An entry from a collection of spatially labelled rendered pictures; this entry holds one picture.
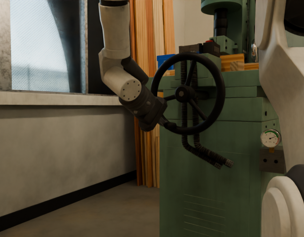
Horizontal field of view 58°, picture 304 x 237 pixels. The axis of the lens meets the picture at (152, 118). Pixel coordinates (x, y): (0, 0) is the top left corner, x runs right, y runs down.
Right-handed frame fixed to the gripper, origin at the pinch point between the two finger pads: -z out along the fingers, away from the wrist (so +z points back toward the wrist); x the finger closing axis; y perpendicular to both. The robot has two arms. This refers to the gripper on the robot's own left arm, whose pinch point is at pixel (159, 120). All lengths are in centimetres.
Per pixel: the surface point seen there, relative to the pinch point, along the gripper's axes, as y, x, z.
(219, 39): 8, 47, -15
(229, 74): -6.8, 30.5, -13.5
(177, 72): 8.8, 21.7, -4.7
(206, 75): -3.2, 23.8, -5.6
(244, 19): 8, 67, -24
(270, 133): -28.6, 15.0, -18.6
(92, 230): 58, -63, -69
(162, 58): 85, 64, -66
